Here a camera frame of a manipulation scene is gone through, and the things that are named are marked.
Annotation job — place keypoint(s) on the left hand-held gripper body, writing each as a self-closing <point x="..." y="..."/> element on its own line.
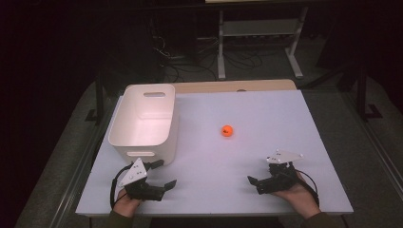
<point x="134" y="174"/>

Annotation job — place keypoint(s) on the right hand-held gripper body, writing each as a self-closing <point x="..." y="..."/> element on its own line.
<point x="278" y="182"/>

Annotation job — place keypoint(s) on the white plastic bin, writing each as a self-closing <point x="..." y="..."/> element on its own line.
<point x="142" y="126"/>

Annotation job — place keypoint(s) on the orange ball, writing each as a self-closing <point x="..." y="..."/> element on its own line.
<point x="227" y="130"/>

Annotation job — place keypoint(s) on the person's right hand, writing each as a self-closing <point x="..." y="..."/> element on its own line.
<point x="301" y="199"/>

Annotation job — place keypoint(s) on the person's left hand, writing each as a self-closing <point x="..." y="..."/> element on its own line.
<point x="125" y="204"/>

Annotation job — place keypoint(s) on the black metal stand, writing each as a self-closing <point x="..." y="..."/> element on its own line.
<point x="362" y="95"/>
<point x="99" y="98"/>

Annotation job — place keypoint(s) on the white metal stand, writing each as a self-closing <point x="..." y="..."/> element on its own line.
<point x="258" y="28"/>

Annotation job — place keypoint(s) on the grey metal rail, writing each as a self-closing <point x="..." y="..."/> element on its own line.
<point x="79" y="177"/>
<point x="377" y="145"/>

